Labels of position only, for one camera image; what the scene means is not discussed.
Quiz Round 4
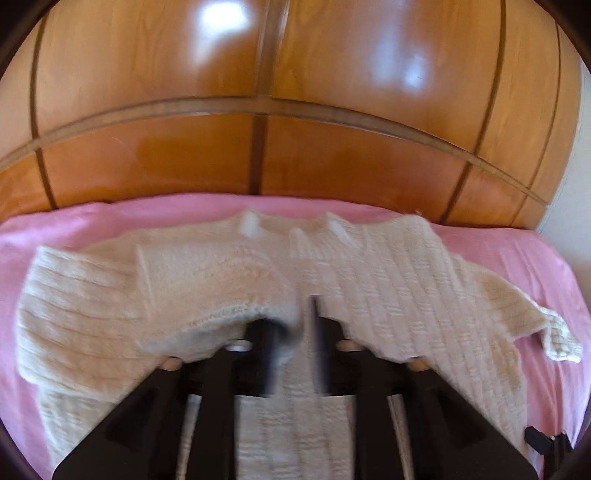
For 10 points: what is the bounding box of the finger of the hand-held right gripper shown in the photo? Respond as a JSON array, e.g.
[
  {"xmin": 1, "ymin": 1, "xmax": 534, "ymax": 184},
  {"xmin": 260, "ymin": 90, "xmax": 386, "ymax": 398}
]
[{"xmin": 525, "ymin": 426, "xmax": 571, "ymax": 463}]

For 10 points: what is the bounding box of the wooden headboard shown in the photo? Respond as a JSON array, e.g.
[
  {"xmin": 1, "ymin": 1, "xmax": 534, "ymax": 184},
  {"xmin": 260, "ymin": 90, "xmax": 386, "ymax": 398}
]
[{"xmin": 0, "ymin": 0, "xmax": 585, "ymax": 232}]

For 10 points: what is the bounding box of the cream knit sweater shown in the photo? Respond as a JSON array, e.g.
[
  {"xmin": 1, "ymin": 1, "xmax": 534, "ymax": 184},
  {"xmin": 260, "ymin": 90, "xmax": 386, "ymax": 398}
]
[{"xmin": 16, "ymin": 210, "xmax": 583, "ymax": 480}]

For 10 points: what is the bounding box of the pink bed sheet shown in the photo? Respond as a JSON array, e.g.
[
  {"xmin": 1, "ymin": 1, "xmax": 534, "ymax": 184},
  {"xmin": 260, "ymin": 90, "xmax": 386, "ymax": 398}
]
[{"xmin": 0, "ymin": 193, "xmax": 591, "ymax": 480}]

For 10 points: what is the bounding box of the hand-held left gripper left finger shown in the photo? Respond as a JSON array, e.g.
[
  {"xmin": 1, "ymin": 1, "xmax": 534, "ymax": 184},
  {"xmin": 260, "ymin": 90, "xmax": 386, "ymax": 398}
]
[{"xmin": 53, "ymin": 318, "xmax": 297, "ymax": 480}]

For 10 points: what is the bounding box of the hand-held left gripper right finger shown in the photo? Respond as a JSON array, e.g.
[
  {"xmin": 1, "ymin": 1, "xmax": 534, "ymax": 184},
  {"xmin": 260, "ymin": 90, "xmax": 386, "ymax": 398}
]
[{"xmin": 313, "ymin": 295, "xmax": 539, "ymax": 480}]

